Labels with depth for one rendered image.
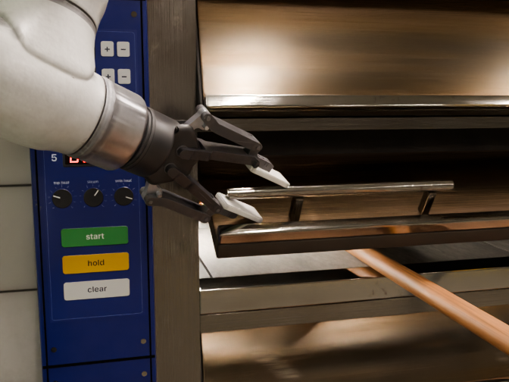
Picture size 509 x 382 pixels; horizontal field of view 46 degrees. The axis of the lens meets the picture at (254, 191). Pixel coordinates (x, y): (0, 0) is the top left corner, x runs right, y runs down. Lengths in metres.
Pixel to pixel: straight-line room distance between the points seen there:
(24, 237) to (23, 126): 0.34
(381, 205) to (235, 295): 0.26
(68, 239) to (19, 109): 0.33
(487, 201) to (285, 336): 0.39
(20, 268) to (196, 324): 0.27
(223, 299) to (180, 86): 0.33
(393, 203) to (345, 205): 0.08
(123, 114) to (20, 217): 0.32
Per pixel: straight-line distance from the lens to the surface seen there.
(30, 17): 0.61
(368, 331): 1.08
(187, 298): 0.94
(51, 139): 0.61
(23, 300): 0.93
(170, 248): 0.91
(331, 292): 1.00
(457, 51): 1.05
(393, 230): 0.86
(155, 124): 0.66
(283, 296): 0.97
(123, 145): 0.63
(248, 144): 0.74
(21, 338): 0.95
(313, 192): 0.82
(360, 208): 0.90
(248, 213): 0.80
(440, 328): 1.14
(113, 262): 0.88
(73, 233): 0.87
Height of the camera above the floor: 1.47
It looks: 9 degrees down
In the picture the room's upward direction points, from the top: straight up
